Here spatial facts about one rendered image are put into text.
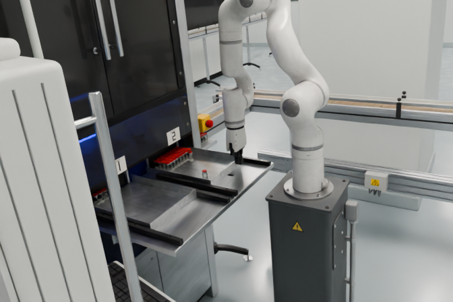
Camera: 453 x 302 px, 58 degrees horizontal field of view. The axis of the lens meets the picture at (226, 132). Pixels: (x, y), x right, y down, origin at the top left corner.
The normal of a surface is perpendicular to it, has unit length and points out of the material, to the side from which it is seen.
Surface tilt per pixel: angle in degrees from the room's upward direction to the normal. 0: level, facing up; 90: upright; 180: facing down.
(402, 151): 90
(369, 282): 0
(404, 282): 0
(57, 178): 90
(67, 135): 90
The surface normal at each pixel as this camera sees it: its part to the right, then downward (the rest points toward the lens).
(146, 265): 0.84, 0.11
